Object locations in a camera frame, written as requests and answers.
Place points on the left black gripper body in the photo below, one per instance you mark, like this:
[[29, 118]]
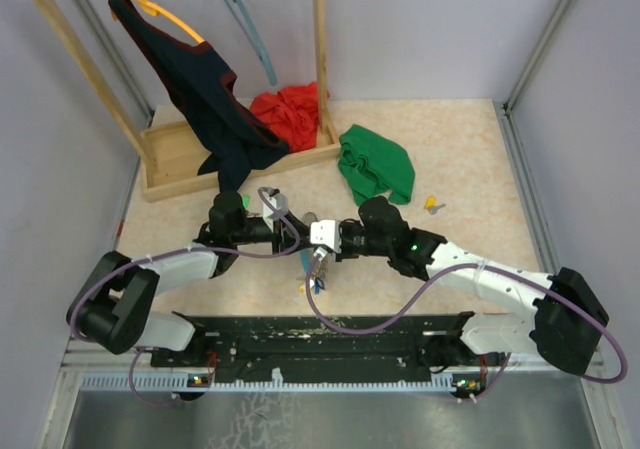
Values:
[[253, 231]]

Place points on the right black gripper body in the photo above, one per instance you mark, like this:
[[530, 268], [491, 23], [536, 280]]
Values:
[[356, 242]]

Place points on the large keyring with blue handle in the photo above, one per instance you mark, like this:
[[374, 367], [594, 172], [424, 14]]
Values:
[[320, 270]]

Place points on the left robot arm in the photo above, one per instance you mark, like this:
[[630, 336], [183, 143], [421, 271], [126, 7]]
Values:
[[114, 307]]

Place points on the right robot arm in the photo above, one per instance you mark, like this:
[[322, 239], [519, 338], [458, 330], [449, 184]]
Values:
[[556, 316]]

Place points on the green tag key left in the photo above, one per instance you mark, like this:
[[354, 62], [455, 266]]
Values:
[[246, 201]]

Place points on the green cloth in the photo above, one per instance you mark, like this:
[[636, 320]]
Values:
[[373, 165]]

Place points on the yellow tag key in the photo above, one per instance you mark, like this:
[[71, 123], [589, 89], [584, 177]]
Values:
[[432, 206]]

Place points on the red cloth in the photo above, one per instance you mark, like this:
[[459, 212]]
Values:
[[292, 114]]

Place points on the wooden clothes rack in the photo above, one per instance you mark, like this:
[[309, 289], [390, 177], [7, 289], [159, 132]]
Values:
[[170, 154]]

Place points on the dark navy garment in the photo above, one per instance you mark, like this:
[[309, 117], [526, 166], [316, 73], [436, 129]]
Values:
[[200, 85]]

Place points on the grey blue hanger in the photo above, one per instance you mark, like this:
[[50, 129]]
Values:
[[243, 18]]

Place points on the yellow hanger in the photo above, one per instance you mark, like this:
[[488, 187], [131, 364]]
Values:
[[154, 10]]

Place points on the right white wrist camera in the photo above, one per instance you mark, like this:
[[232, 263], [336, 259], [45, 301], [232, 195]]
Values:
[[326, 233]]

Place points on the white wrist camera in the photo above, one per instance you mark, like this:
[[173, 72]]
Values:
[[275, 206], [326, 233]]

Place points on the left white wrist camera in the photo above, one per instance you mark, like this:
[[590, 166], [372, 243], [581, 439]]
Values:
[[275, 206]]

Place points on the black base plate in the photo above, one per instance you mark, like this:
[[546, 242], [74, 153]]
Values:
[[304, 350]]

